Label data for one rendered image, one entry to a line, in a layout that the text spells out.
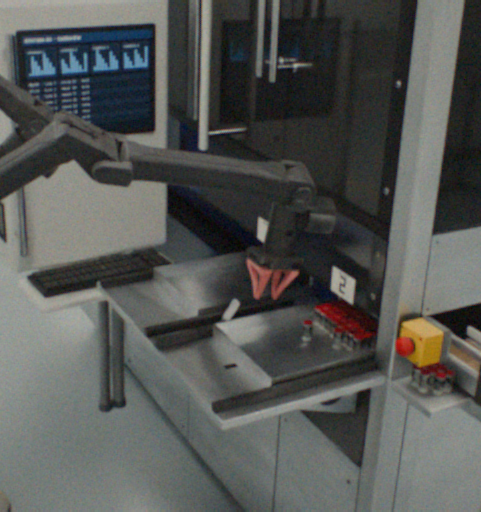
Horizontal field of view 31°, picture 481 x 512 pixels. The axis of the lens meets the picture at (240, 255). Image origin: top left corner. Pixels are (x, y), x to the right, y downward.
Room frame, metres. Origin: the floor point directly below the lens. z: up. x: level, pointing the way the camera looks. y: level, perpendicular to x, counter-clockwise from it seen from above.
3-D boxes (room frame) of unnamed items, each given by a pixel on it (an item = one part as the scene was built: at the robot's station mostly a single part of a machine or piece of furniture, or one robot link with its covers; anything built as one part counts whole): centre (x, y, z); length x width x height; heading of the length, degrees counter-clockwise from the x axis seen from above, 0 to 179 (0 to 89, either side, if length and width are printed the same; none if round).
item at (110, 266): (2.21, 0.39, 0.82); 0.40 x 0.14 x 0.02; 124
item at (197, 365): (1.83, -0.01, 0.87); 0.70 x 0.48 x 0.02; 30
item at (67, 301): (2.23, 0.40, 0.79); 0.45 x 0.28 x 0.03; 124
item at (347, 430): (2.50, 0.19, 0.73); 1.98 x 0.01 x 0.25; 30
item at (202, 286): (2.01, 0.01, 0.90); 0.34 x 0.26 x 0.04; 120
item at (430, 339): (1.56, -0.38, 1.00); 0.08 x 0.07 x 0.07; 120
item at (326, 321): (1.76, -0.23, 0.91); 0.18 x 0.02 x 0.05; 30
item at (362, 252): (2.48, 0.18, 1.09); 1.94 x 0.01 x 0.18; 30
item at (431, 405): (1.56, -0.43, 0.87); 0.14 x 0.13 x 0.02; 120
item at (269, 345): (1.71, -0.16, 0.90); 0.34 x 0.26 x 0.04; 120
